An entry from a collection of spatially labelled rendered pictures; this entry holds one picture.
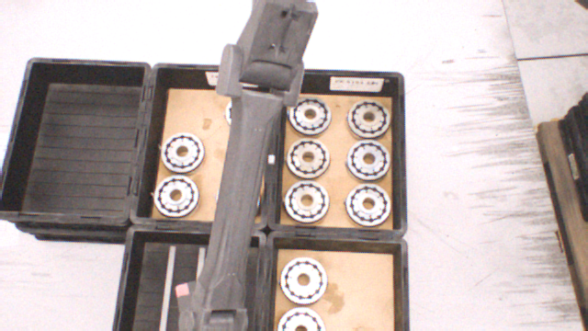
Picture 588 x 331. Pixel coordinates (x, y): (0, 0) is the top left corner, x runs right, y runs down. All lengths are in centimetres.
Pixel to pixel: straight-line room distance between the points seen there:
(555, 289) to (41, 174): 127
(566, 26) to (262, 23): 219
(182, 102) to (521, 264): 93
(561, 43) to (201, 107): 174
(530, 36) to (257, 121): 207
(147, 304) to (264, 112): 69
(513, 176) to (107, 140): 104
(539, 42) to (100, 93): 186
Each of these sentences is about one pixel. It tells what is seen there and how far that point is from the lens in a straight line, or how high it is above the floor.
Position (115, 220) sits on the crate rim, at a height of 93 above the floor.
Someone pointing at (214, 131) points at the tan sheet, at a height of 83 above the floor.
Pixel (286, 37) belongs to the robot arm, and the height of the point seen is 150.
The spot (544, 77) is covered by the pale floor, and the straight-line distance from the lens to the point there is 267.
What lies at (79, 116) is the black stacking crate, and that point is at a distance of 156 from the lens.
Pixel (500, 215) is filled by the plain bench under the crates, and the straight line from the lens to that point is 159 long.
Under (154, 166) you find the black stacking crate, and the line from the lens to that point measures 144.
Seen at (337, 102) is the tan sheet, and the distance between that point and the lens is 148.
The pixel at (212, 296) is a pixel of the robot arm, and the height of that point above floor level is 132.
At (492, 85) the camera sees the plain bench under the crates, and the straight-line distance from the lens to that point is 173.
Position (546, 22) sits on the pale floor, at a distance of 281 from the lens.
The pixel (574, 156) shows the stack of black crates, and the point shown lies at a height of 20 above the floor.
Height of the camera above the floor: 214
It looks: 70 degrees down
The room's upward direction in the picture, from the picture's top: 2 degrees counter-clockwise
